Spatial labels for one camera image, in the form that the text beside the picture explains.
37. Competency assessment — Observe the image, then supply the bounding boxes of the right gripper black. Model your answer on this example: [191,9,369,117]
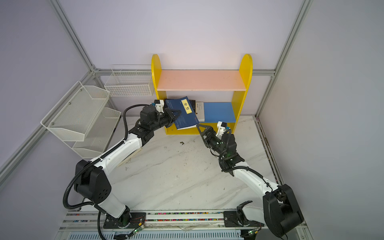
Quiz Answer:
[195,125,227,159]

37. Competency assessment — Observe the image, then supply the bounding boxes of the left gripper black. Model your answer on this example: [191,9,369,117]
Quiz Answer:
[150,107,182,132]

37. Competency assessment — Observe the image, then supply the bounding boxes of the navy book yellow label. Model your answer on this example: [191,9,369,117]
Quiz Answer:
[117,148,142,167]
[165,97,200,130]

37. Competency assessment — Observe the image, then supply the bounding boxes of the black wolf cover book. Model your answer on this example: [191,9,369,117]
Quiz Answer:
[189,100,196,112]

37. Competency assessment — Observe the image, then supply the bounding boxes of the white portfolio book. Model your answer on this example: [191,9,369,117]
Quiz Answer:
[195,102,205,122]

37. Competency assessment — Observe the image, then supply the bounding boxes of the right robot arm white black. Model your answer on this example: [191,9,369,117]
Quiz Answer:
[197,122,304,238]

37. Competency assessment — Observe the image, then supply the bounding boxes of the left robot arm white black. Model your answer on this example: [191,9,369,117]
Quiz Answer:
[63,101,182,228]

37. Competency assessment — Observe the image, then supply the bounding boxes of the yellow bookshelf pink blue shelves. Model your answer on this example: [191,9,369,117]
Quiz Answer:
[151,54,253,130]

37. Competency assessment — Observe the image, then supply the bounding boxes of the white mesh two-tier rack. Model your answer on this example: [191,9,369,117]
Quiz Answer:
[41,82,121,159]

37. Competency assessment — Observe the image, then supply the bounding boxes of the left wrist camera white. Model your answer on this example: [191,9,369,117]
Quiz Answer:
[152,100,165,113]

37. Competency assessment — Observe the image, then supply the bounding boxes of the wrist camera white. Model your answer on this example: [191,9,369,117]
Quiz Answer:
[152,100,165,113]
[216,121,228,138]

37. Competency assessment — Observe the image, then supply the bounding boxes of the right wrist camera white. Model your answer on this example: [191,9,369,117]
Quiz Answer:
[216,121,228,138]

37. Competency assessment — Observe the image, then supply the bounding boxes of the white wire basket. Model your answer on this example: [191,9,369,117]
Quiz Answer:
[105,70,155,97]

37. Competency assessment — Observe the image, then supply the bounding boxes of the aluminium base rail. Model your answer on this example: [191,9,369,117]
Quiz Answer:
[58,207,309,240]

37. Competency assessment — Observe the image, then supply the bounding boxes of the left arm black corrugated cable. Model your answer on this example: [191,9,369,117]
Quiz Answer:
[62,103,149,240]

